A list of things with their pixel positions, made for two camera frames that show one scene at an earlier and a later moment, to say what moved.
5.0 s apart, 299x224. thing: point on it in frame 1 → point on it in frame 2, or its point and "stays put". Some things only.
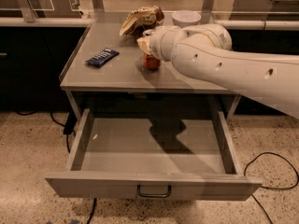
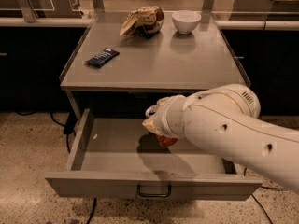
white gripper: [154, 47] → [164, 118]
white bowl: [186, 17] stays put
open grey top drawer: [187, 157] stays put
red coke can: [150, 63] → [164, 141]
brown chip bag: [142, 20] stays put
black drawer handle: [138, 188] stays put
